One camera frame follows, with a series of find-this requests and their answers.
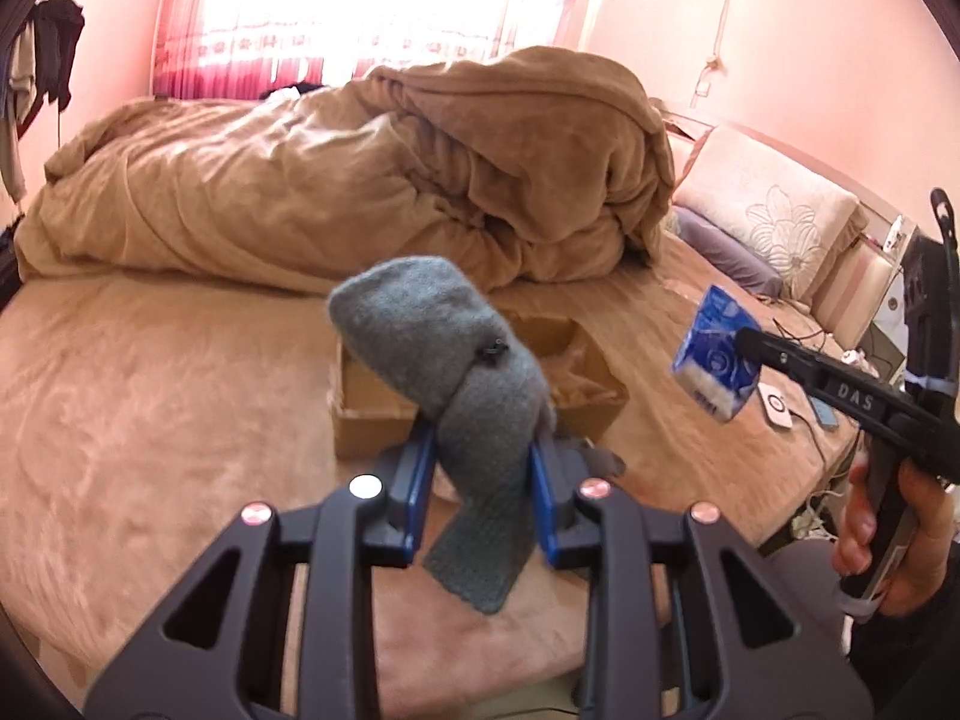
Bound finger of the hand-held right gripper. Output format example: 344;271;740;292
733;328;912;432

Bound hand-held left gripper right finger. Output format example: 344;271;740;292
529;436;875;720

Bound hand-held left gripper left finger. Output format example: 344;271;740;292
85;424;440;720

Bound blue tissue packet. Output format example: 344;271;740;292
671;286;763;422

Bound grey knitted sock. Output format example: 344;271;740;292
327;256;557;614

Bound brown cardboard box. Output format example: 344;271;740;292
331;315;629;460

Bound person's right hand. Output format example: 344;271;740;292
832;457;960;617

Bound white round-button device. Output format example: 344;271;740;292
756;382;795;436

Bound beige padded headboard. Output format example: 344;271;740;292
660;99;917;350

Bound purple pillow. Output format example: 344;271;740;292
673;206;785;298

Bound beige flower-embroidered pillow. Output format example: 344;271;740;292
673;124;861;299

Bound pink bed sheet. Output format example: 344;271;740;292
0;229;863;691

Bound tan fleece blanket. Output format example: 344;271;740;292
15;46;677;296

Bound pink patterned curtain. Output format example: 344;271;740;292
152;0;601;101

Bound hanging dark clothes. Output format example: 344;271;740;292
0;0;86;203

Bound white wall cable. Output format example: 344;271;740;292
694;0;740;98

